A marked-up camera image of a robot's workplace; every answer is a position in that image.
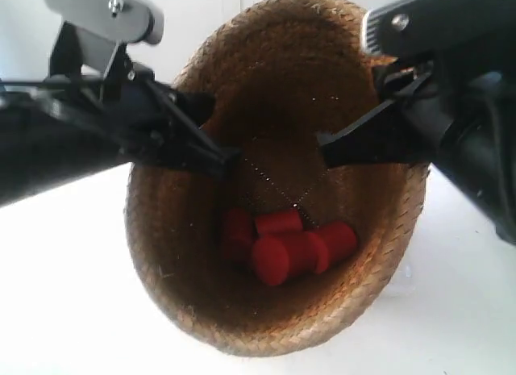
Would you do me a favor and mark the red cylinder front middle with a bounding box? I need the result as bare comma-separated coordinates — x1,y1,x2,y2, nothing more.
251,231,329,286

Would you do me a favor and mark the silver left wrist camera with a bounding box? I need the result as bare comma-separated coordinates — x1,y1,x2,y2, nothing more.
44,0,164,45

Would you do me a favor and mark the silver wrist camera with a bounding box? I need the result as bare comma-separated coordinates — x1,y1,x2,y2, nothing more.
44,0,164,45
360,0,515,58

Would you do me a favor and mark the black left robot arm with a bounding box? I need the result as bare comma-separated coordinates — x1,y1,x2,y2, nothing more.
1,21,240,206

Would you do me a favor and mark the brown woven straw basket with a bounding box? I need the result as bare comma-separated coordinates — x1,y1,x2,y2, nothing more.
125,0,428,357

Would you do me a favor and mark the red cylinder front right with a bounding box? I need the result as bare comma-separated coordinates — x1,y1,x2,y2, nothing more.
306,221,359,274

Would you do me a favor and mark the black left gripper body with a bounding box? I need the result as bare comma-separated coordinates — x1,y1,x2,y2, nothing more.
44,22,160,162

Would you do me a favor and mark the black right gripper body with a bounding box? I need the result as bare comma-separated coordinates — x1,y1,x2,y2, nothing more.
374,55,504,165

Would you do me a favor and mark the red cylinder top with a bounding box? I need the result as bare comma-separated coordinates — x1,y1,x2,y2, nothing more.
254,208,303,236

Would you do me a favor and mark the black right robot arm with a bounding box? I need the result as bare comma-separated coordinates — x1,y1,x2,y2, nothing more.
316,56,515,244

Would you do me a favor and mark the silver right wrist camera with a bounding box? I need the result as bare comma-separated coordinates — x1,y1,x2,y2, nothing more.
360,0,515,58

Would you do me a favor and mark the red cylinder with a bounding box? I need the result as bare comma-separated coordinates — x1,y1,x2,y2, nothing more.
251,231,329,286
306,221,359,274
254,208,303,236

